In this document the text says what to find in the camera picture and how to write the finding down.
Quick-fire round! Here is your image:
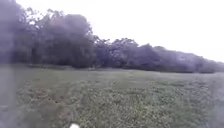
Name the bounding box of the robot's own part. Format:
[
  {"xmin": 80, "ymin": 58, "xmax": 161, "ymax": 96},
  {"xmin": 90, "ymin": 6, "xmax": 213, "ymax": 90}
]
[{"xmin": 68, "ymin": 122, "xmax": 81, "ymax": 128}]

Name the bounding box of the row of trees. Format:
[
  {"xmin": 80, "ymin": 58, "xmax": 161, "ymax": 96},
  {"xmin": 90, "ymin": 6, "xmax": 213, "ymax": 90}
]
[{"xmin": 0, "ymin": 0, "xmax": 224, "ymax": 74}]

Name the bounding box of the green grass field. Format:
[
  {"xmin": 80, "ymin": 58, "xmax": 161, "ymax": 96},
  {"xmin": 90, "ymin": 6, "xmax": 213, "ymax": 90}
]
[{"xmin": 0, "ymin": 63, "xmax": 224, "ymax": 128}]

